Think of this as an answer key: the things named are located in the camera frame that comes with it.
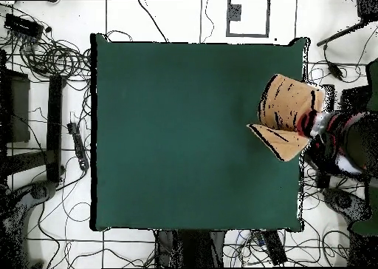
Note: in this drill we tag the dark green tablecloth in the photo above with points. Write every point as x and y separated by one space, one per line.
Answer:
162 133

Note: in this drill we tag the grey stand base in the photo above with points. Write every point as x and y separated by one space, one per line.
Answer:
342 201
38 190

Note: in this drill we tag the orange terry towel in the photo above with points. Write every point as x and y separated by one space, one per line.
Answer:
283 103

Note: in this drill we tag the black stand bar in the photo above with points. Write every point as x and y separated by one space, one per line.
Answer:
54 127
329 97

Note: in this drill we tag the black tripod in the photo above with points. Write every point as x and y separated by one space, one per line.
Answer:
367 9

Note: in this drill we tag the dark box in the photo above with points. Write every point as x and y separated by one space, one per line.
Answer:
354 99
17 109

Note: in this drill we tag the black power adapter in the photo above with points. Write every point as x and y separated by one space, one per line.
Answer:
335 69

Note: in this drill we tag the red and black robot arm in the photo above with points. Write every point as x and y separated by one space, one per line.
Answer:
348 144

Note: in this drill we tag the black power strip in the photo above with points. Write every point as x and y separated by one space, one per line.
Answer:
78 144
274 248

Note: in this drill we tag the grey square frame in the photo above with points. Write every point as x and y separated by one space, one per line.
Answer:
248 35

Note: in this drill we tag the black network switch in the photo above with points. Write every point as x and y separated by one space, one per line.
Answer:
23 26

